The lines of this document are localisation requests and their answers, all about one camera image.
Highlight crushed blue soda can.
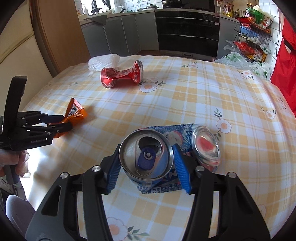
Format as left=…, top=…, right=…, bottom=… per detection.
left=119, top=123, right=221, bottom=194

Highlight orange seasoning packet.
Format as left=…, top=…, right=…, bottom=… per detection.
left=48, top=98, right=88, bottom=138

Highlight crushed red cola can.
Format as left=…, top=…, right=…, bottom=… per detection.
left=100, top=60, right=144, bottom=88

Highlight white foam fruit net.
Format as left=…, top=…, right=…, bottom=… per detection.
left=88, top=54, right=120, bottom=72

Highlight grey kitchen base cabinets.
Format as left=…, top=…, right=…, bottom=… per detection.
left=81, top=11, right=160, bottom=57

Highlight person's left hand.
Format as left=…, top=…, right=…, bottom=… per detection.
left=0, top=149, right=30, bottom=177

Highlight cream refrigerator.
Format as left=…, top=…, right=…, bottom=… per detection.
left=1, top=1, right=52, bottom=114

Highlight yellow plaid floral tablecloth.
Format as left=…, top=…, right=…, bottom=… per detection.
left=23, top=55, right=295, bottom=236

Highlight plastic bags on floor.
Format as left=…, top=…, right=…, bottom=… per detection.
left=214, top=40, right=273, bottom=81

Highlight red hanging apron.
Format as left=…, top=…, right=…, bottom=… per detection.
left=271, top=17, right=296, bottom=114

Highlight black built-in stove oven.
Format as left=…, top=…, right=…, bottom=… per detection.
left=155, top=0, right=220, bottom=60

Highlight white electric kettle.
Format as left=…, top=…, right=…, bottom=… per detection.
left=113, top=6, right=126, bottom=14

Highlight wooden door frame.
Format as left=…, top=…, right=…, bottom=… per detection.
left=28, top=0, right=90, bottom=77

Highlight wire kitchen storage rack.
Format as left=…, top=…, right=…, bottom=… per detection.
left=233, top=3, right=274, bottom=63

